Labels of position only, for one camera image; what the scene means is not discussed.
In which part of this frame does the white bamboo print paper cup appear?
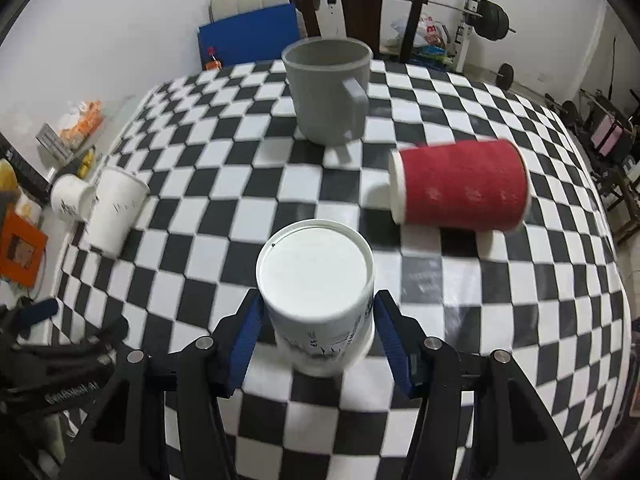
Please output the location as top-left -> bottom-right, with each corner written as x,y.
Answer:
256,219 -> 374,377

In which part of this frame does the white paper cup on floor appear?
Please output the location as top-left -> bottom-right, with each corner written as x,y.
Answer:
50,174 -> 96,221

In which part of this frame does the white paper cup on table edge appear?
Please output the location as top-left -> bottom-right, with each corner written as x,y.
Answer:
86,166 -> 149,258

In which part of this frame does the red ripple paper cup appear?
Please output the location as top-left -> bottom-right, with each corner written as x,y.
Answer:
388,140 -> 532,232

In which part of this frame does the orange box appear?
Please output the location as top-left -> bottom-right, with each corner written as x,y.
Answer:
0,210 -> 48,288

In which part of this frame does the yellow bag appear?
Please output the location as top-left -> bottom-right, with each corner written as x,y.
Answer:
0,158 -> 18,192

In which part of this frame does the black long box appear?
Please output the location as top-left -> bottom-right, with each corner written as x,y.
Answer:
0,133 -> 51,205

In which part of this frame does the orange white packet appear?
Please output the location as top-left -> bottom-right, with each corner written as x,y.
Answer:
58,101 -> 104,151

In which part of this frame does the black white checkered tablecloth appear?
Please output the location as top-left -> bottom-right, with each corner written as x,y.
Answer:
50,62 -> 630,474

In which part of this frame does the red label bottle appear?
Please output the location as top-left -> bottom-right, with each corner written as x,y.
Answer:
204,47 -> 222,70

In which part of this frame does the grey ribbed plastic mug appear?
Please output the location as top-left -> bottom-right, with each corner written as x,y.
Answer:
282,37 -> 372,146

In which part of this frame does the blue flat board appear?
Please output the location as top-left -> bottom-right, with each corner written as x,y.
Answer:
198,3 -> 300,67

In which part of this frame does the white red plastic bag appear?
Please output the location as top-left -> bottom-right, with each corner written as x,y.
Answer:
386,13 -> 450,50

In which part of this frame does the barbell with black plates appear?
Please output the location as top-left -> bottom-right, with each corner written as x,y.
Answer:
328,0 -> 516,41

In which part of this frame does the white weight rack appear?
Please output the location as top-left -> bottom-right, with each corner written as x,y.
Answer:
454,0 -> 480,73

